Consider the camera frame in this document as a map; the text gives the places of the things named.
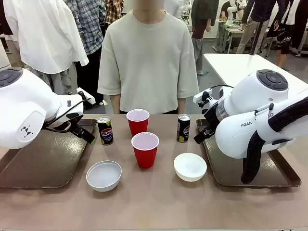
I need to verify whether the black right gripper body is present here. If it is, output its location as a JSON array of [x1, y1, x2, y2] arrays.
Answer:
[[203, 101, 221, 132]]

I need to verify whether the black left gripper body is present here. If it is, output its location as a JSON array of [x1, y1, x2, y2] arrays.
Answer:
[[44, 113, 84, 134]]

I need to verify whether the person's left forearm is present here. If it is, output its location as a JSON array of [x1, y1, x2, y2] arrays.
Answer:
[[177, 97, 188, 114]]

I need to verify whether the person's right forearm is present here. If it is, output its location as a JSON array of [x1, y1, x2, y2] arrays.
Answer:
[[111, 94, 121, 115]]

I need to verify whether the black Pepsi can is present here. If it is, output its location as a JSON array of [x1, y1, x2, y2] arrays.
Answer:
[[97, 115, 115, 146], [176, 114, 192, 144]]

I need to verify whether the white bowl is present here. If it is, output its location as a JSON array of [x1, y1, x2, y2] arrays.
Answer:
[[173, 152, 208, 182], [86, 160, 123, 193]]

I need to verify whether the brown plastic tray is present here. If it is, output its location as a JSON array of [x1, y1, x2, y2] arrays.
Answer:
[[0, 118, 98, 189], [196, 118, 302, 189]]

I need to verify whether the red plastic cup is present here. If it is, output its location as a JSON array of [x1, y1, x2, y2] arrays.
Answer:
[[131, 131, 160, 169], [126, 108, 151, 138]]

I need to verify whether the white background table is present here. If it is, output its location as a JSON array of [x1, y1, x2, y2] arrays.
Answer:
[[203, 53, 308, 97]]

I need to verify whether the grey background workbench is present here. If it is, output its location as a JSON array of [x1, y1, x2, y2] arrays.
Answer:
[[215, 18, 253, 54]]

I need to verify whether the person in beige t-shirt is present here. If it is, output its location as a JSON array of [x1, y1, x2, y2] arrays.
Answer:
[[97, 2, 200, 115]]

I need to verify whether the bystander in white shirt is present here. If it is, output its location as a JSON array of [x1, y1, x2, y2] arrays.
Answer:
[[3, 0, 90, 95]]

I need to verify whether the black vertical pole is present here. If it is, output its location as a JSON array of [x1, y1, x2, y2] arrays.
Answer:
[[250, 21, 265, 56]]

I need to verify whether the bystander in dark top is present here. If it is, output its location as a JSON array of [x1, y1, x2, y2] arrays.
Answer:
[[191, 0, 217, 76]]

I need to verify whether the bystander in plaid shirt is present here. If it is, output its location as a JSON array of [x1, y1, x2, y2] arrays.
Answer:
[[65, 0, 108, 105]]

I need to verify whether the bystander in khaki trousers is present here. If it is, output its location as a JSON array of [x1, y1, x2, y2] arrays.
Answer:
[[236, 0, 285, 55]]

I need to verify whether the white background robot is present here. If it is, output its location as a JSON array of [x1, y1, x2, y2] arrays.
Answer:
[[220, 0, 242, 26]]

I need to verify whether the bystander in black shorts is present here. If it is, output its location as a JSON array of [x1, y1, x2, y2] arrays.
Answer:
[[266, 0, 305, 71]]

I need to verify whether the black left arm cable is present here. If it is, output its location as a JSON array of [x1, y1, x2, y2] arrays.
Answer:
[[44, 92, 92, 133]]

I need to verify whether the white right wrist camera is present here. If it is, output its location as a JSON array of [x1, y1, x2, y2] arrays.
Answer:
[[193, 88, 214, 108]]

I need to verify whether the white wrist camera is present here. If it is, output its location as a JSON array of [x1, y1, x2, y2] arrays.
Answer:
[[193, 88, 214, 108], [76, 87, 96, 105]]

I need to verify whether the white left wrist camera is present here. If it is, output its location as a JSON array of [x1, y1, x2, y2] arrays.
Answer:
[[76, 87, 96, 105]]

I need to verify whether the black braided cable sleeve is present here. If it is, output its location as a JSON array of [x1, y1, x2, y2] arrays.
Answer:
[[240, 95, 308, 185]]

